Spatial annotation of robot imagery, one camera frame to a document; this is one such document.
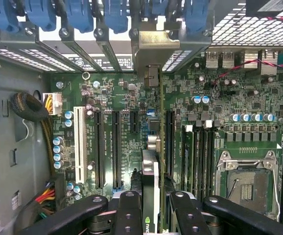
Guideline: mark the black labelled box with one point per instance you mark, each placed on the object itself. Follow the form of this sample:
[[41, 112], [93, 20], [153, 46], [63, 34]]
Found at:
[[266, 7]]

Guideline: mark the open grey PC case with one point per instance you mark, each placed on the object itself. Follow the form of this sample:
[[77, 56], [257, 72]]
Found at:
[[9, 73]]

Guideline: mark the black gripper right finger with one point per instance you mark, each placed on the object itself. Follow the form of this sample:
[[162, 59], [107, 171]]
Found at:
[[188, 215]]

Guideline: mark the socket locking lever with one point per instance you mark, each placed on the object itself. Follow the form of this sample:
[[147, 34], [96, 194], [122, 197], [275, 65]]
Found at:
[[277, 191]]

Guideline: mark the white power connector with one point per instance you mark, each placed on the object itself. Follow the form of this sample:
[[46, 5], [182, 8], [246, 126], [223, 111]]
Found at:
[[55, 102]]

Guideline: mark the metal slot blank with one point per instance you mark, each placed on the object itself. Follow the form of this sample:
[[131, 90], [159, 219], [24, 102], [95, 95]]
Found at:
[[109, 57], [55, 55], [82, 57]]

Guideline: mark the metal port block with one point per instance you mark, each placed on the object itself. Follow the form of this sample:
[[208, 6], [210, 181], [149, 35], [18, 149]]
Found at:
[[248, 55], [268, 69]]

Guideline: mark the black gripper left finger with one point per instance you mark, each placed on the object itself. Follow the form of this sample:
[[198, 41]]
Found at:
[[129, 215]]

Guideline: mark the short PCIe expansion slot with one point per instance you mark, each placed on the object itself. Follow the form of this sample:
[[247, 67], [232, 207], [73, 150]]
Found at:
[[134, 122]]

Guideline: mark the metal USB port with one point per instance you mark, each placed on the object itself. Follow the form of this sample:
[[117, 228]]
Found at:
[[212, 60], [228, 60]]

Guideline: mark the black main power connector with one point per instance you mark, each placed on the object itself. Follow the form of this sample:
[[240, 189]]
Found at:
[[58, 191]]

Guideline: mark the white PCI expansion slot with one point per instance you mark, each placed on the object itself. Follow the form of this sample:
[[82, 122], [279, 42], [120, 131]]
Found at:
[[80, 147]]

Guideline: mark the long PCIe expansion slot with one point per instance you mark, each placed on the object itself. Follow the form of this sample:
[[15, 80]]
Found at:
[[170, 147], [100, 147], [116, 147]]

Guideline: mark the blue slot bracket clip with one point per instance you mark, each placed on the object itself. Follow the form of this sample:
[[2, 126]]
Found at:
[[41, 14], [156, 7], [2, 14], [195, 14], [115, 14], [80, 14]]

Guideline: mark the installed RAM stick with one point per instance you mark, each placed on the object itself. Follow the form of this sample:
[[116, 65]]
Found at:
[[188, 159]]

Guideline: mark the CPU socket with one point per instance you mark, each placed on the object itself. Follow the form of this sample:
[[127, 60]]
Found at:
[[249, 191]]

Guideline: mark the green motherboard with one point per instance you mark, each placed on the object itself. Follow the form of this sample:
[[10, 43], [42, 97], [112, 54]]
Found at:
[[131, 98]]

